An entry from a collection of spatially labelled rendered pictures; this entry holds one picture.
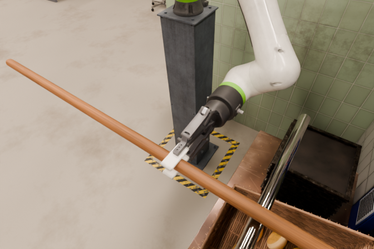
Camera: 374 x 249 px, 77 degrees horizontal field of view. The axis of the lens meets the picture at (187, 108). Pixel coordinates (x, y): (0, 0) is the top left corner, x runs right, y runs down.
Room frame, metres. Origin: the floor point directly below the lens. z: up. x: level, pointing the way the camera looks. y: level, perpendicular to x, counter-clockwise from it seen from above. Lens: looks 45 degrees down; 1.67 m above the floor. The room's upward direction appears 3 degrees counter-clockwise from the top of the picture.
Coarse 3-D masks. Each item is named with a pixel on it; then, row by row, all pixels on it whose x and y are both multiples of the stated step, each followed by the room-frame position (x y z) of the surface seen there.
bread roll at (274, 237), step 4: (272, 232) 0.31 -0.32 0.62; (272, 236) 0.29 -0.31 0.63; (276, 236) 0.28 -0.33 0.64; (280, 236) 0.28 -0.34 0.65; (268, 240) 0.28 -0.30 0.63; (272, 240) 0.27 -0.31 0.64; (276, 240) 0.27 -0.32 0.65; (280, 240) 0.27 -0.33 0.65; (284, 240) 0.27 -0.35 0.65; (268, 244) 0.26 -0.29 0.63; (272, 244) 0.26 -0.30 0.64; (276, 244) 0.25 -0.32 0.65; (280, 244) 0.25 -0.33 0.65; (284, 244) 0.26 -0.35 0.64; (272, 248) 0.24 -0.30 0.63; (276, 248) 0.24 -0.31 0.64; (280, 248) 0.24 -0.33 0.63
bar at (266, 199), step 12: (300, 120) 0.43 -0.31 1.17; (300, 132) 0.38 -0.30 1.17; (288, 144) 0.35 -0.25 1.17; (288, 156) 0.31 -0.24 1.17; (276, 168) 0.28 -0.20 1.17; (288, 168) 0.28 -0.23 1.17; (276, 180) 0.25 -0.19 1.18; (264, 192) 0.22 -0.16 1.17; (276, 192) 0.22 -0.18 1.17; (264, 204) 0.20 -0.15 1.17; (252, 228) 0.15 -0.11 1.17; (240, 240) 0.13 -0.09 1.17; (252, 240) 0.13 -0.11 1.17
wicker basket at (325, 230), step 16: (240, 192) 0.44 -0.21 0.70; (256, 192) 0.42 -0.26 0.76; (224, 208) 0.37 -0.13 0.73; (272, 208) 0.37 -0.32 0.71; (288, 208) 0.34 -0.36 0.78; (240, 224) 0.35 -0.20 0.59; (304, 224) 0.30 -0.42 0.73; (320, 224) 0.28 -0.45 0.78; (336, 224) 0.26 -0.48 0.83; (208, 240) 0.27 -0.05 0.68; (224, 240) 0.29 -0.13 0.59; (336, 240) 0.24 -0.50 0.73; (352, 240) 0.22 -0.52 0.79; (368, 240) 0.20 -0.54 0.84
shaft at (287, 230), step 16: (16, 64) 0.74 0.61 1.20; (32, 80) 0.66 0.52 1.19; (64, 96) 0.55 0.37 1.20; (96, 112) 0.47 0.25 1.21; (112, 128) 0.41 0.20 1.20; (128, 128) 0.40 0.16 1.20; (144, 144) 0.35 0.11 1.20; (160, 160) 0.31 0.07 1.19; (192, 176) 0.26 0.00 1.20; (208, 176) 0.25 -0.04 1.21; (224, 192) 0.21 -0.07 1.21; (240, 208) 0.18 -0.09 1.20; (256, 208) 0.18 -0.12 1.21; (272, 224) 0.15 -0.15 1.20; (288, 224) 0.15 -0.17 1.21; (288, 240) 0.12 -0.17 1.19; (304, 240) 0.12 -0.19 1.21; (320, 240) 0.12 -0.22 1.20
